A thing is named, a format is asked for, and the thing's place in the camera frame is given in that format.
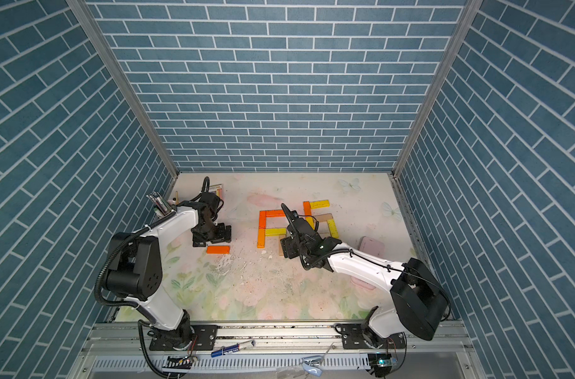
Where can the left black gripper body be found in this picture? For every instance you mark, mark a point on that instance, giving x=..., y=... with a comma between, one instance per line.
x=212, y=232

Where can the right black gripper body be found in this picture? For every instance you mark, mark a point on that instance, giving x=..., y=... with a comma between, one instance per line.
x=291, y=246

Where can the amber orange block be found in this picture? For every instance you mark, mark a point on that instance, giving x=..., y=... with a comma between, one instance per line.
x=261, y=238

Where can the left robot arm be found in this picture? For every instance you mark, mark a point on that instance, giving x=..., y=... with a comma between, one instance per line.
x=133, y=272

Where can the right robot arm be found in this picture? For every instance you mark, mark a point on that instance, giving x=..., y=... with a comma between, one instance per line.
x=419, y=301

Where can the orange block top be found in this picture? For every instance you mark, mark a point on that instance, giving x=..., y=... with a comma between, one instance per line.
x=307, y=208

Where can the highlighter marker pack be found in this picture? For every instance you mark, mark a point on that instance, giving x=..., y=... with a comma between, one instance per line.
x=217, y=189

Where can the pink plastic tray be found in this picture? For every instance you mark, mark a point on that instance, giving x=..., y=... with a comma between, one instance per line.
x=373, y=247

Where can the blue screwdriver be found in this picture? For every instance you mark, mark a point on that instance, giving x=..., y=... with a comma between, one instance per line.
x=233, y=348

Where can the green led circuit board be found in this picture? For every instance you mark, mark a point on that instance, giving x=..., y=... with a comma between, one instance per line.
x=380, y=364

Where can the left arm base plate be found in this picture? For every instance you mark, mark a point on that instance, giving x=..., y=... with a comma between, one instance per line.
x=196, y=337

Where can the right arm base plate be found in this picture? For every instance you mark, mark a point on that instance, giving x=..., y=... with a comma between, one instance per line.
x=355, y=337

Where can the aluminium front rail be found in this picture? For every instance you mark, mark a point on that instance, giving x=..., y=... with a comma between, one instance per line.
x=311, y=337

